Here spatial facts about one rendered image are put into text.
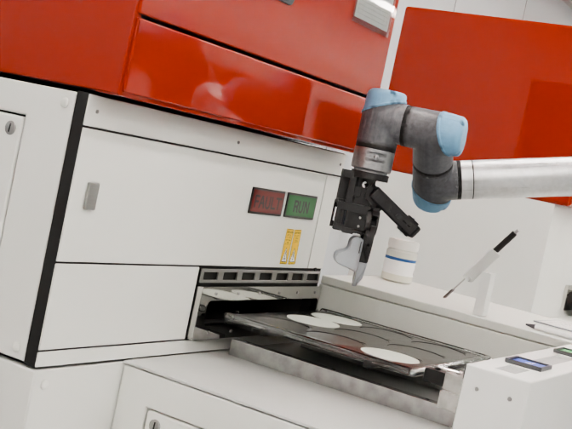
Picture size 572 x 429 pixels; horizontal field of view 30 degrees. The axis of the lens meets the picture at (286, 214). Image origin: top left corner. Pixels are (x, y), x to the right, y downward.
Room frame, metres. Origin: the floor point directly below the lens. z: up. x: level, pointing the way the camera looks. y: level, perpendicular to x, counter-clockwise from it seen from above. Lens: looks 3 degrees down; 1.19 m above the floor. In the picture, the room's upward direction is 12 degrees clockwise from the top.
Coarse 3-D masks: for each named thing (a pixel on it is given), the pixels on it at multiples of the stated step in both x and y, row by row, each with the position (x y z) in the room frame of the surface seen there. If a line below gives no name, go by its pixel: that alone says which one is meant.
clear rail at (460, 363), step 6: (462, 360) 1.86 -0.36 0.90; (468, 360) 1.88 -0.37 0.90; (474, 360) 1.91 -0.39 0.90; (480, 360) 1.93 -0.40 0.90; (426, 366) 1.72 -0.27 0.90; (432, 366) 1.74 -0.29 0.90; (438, 366) 1.76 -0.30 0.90; (444, 366) 1.78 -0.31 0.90; (450, 366) 1.80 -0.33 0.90; (456, 366) 1.83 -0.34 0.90; (462, 366) 1.85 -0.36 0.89; (420, 372) 1.69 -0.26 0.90
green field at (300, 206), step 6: (294, 198) 2.05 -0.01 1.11; (300, 198) 2.07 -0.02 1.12; (306, 198) 2.09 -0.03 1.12; (312, 198) 2.12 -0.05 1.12; (288, 204) 2.04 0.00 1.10; (294, 204) 2.06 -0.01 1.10; (300, 204) 2.08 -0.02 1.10; (306, 204) 2.10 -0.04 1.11; (312, 204) 2.12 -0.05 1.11; (288, 210) 2.04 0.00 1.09; (294, 210) 2.06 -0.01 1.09; (300, 210) 2.08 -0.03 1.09; (306, 210) 2.10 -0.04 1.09; (312, 210) 2.12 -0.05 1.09; (300, 216) 2.09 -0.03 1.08; (306, 216) 2.11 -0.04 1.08; (312, 216) 2.13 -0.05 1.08
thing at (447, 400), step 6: (444, 390) 1.67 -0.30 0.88; (444, 396) 1.66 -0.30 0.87; (450, 396) 1.66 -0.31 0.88; (456, 396) 1.65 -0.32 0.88; (438, 402) 1.67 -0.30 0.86; (444, 402) 1.66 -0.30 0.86; (450, 402) 1.66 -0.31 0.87; (456, 402) 1.65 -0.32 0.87; (444, 408) 1.66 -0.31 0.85; (450, 408) 1.65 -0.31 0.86
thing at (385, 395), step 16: (240, 352) 1.89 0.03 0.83; (256, 352) 1.87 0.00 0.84; (272, 352) 1.86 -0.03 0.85; (272, 368) 1.85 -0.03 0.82; (288, 368) 1.84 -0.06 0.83; (304, 368) 1.82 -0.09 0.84; (320, 368) 1.81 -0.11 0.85; (320, 384) 1.81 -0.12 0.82; (336, 384) 1.79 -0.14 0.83; (352, 384) 1.78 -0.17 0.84; (368, 384) 1.76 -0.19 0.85; (384, 400) 1.75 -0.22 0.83; (400, 400) 1.73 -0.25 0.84; (416, 400) 1.72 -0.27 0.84; (432, 400) 1.72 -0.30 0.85; (432, 416) 1.70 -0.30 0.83; (448, 416) 1.69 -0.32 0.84
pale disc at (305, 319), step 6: (294, 318) 1.96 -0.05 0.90; (300, 318) 1.97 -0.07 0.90; (306, 318) 1.99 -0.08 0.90; (312, 318) 2.00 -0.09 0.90; (318, 318) 2.02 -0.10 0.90; (312, 324) 1.93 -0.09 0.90; (318, 324) 1.94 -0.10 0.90; (324, 324) 1.96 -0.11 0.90; (330, 324) 1.97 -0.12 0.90; (336, 324) 1.99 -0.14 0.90
